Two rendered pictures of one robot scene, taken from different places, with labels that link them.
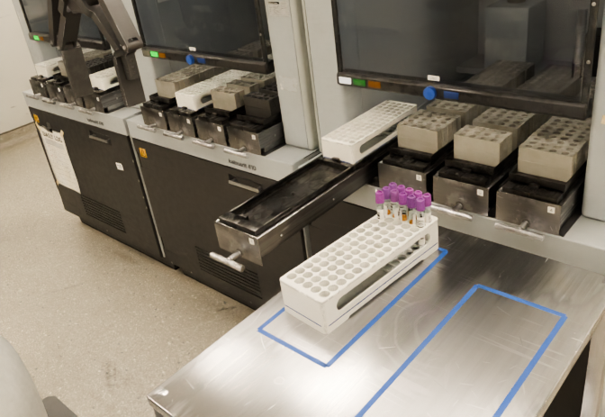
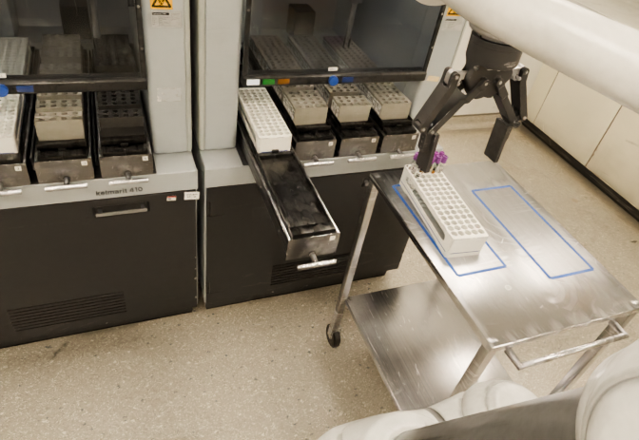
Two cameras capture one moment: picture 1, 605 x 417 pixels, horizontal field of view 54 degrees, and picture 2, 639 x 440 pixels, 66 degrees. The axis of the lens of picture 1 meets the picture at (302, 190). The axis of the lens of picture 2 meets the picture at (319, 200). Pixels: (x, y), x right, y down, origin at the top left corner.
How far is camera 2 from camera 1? 130 cm
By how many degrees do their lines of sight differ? 60
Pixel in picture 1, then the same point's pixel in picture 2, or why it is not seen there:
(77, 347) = not seen: outside the picture
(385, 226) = (428, 181)
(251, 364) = (488, 292)
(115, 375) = not seen: outside the picture
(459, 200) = (358, 149)
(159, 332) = (16, 423)
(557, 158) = (403, 105)
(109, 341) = not seen: outside the picture
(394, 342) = (500, 237)
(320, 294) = (478, 233)
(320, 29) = (222, 38)
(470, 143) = (351, 109)
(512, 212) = (391, 145)
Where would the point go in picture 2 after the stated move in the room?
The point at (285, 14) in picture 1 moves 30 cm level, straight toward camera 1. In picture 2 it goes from (177, 26) to (280, 62)
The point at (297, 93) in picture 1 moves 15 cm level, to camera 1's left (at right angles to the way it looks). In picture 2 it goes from (181, 102) to (145, 124)
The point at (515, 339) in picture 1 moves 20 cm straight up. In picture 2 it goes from (517, 205) to (549, 146)
